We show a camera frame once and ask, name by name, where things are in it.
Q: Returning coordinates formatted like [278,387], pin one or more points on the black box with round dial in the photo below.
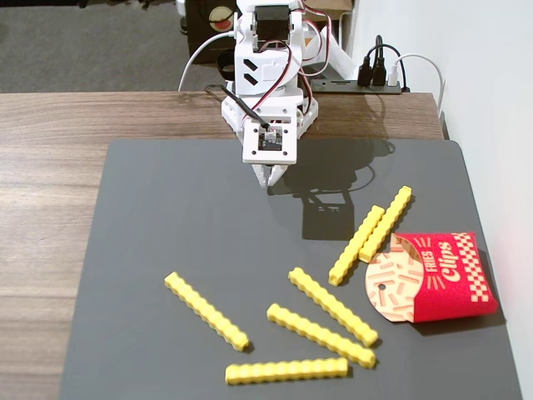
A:
[204,41]

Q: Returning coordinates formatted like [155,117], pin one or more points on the red fries clips box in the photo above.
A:
[454,275]

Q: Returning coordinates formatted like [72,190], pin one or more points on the black usb hub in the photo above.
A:
[333,86]

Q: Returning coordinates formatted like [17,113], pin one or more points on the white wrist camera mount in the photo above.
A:
[270,146]

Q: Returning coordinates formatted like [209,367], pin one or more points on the yellow crinkle toy fry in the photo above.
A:
[356,246]
[320,335]
[287,371]
[206,310]
[333,306]
[385,225]

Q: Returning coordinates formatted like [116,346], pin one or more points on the dark grey work mat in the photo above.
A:
[187,229]

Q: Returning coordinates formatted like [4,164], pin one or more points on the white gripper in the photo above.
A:
[268,175]

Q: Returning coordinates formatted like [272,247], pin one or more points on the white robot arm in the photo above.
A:
[266,66]

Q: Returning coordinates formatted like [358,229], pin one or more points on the brown cardboard box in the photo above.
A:
[337,6]

